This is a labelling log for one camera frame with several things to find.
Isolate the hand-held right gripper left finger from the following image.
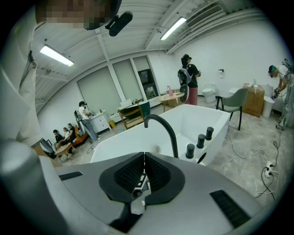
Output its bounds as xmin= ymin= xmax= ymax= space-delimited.
xmin=39 ymin=151 xmax=146 ymax=235

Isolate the black power cable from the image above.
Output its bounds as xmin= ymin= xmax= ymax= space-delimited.
xmin=260 ymin=167 xmax=276 ymax=201
xmin=272 ymin=128 xmax=283 ymax=167

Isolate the white bathtub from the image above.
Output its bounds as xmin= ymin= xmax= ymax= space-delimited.
xmin=90 ymin=104 xmax=231 ymax=166

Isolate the person's beige shirt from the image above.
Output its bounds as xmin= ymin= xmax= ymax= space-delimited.
xmin=0 ymin=6 xmax=44 ymax=147

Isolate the round wooden table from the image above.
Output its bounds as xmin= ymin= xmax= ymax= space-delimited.
xmin=156 ymin=91 xmax=186 ymax=113

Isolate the ceiling air vent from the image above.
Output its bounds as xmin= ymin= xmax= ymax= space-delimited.
xmin=185 ymin=3 xmax=223 ymax=28

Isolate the dark green tub white rim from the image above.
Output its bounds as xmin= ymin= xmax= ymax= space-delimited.
xmin=117 ymin=100 xmax=152 ymax=118

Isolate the orange sofa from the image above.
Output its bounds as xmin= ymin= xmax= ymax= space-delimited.
xmin=68 ymin=125 xmax=90 ymax=147

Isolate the white toilet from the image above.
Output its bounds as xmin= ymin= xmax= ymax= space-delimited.
xmin=261 ymin=84 xmax=276 ymax=118
xmin=202 ymin=83 xmax=218 ymax=103

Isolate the brown cardboard box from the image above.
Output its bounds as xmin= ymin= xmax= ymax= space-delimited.
xmin=242 ymin=84 xmax=265 ymax=118

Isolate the grey window blind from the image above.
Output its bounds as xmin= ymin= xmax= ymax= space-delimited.
xmin=112 ymin=59 xmax=144 ymax=103
xmin=132 ymin=56 xmax=151 ymax=72
xmin=77 ymin=66 xmax=122 ymax=115

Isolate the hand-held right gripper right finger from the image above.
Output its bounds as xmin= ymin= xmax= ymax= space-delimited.
xmin=137 ymin=151 xmax=264 ymax=235

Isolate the long ceiling light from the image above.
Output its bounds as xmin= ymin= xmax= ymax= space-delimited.
xmin=39 ymin=44 xmax=75 ymax=67
xmin=160 ymin=16 xmax=187 ymax=41

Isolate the wooden shelf rack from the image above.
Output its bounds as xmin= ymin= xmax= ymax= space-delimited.
xmin=117 ymin=103 xmax=145 ymax=130

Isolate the black head-worn camera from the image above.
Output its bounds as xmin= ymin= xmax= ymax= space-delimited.
xmin=84 ymin=0 xmax=134 ymax=37

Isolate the white power strip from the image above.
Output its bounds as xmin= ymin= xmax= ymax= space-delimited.
xmin=264 ymin=160 xmax=274 ymax=179

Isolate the small wooden table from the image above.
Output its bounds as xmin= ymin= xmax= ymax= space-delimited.
xmin=55 ymin=142 xmax=76 ymax=161

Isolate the white drawer cabinet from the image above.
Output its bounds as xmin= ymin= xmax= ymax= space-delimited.
xmin=90 ymin=111 xmax=113 ymax=134

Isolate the person's head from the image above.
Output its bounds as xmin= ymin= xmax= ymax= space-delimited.
xmin=35 ymin=0 xmax=115 ymax=30

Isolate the grey green chair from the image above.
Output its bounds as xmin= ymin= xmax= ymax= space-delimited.
xmin=215 ymin=88 xmax=249 ymax=131

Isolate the dark glass window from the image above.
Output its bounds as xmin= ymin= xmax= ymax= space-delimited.
xmin=137 ymin=68 xmax=159 ymax=101

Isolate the black round faucet knob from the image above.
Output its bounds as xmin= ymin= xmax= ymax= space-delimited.
xmin=196 ymin=134 xmax=206 ymax=149
xmin=205 ymin=126 xmax=215 ymax=141
xmin=185 ymin=143 xmax=195 ymax=159

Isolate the black curved faucet spout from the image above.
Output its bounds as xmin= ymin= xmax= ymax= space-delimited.
xmin=144 ymin=114 xmax=179 ymax=159

